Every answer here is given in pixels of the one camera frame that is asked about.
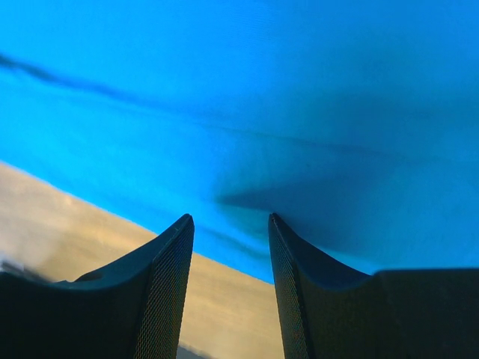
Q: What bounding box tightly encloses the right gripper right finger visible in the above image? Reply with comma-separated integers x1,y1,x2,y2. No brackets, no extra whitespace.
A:
268,214,478,358

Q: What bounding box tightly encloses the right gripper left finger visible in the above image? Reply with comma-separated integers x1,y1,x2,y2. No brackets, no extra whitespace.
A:
1,214,195,358

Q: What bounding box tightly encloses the blue t shirt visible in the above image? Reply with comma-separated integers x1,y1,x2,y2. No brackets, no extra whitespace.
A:
1,1,478,282

